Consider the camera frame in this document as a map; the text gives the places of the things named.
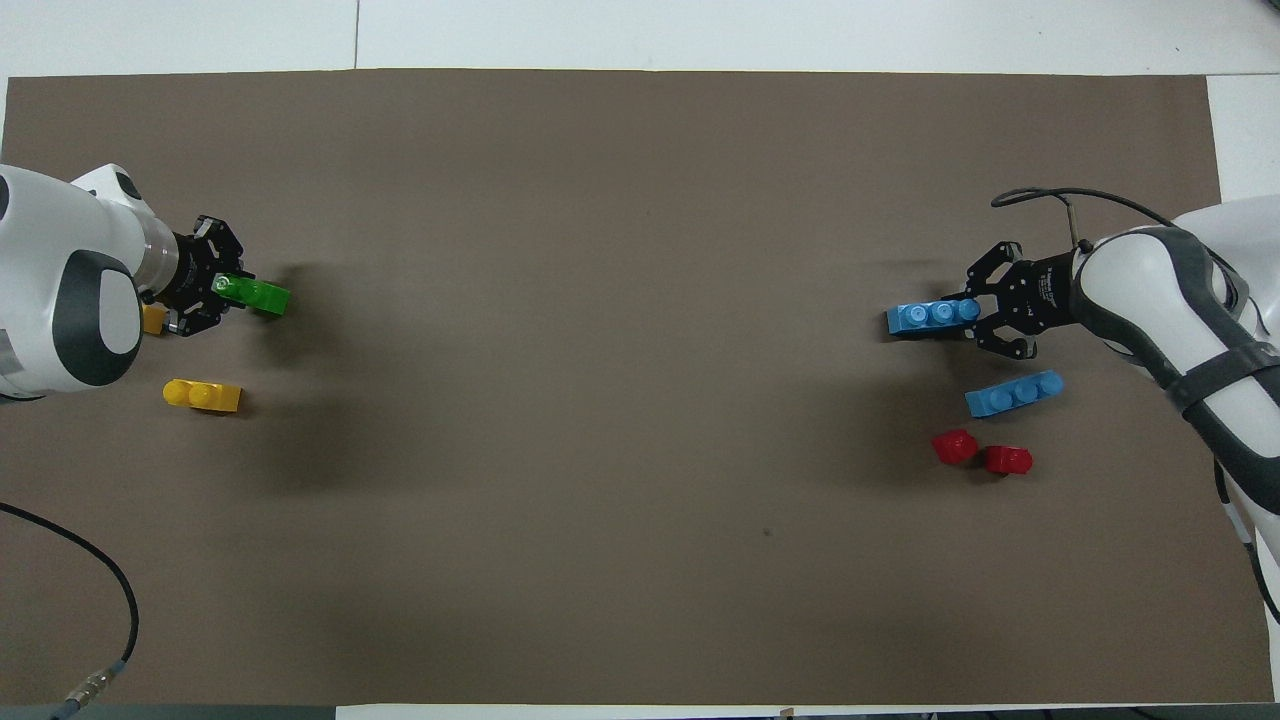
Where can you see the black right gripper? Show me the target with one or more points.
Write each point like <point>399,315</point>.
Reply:
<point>1040,295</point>

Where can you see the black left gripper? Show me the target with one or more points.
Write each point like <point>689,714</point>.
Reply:
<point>195,275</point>

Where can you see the green two-stud toy brick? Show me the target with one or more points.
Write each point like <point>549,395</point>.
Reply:
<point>265,297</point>

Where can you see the blue three-stud toy brick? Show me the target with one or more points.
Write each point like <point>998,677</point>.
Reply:
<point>925,320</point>
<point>1015,395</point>

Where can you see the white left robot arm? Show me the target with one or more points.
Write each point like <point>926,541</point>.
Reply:
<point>40,260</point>

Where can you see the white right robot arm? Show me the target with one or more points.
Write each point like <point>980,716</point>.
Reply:
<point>1150,290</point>

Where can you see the yellow two-stud toy brick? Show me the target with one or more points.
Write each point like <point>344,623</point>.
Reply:
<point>153,320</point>
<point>205,397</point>

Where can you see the red one-stud toy brick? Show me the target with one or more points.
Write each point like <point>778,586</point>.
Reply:
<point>955,447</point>
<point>1008,461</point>

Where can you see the brown paper mat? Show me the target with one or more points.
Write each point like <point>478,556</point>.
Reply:
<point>640,200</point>

